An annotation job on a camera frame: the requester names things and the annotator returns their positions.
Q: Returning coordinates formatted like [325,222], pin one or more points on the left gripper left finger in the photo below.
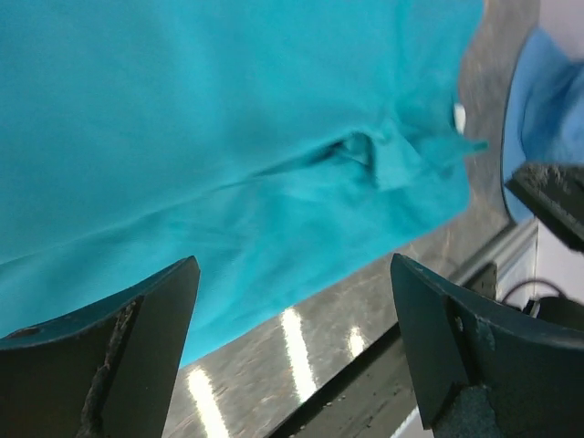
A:
[105,370]

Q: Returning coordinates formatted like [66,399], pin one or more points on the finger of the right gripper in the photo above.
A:
[553,193]

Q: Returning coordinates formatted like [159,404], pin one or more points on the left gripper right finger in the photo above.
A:
[480,368]

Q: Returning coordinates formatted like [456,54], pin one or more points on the teal t shirt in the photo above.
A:
[284,144]

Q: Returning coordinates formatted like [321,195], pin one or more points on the blue bucket hat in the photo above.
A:
[544,110]

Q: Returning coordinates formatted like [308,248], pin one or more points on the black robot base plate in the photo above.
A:
[371,397]

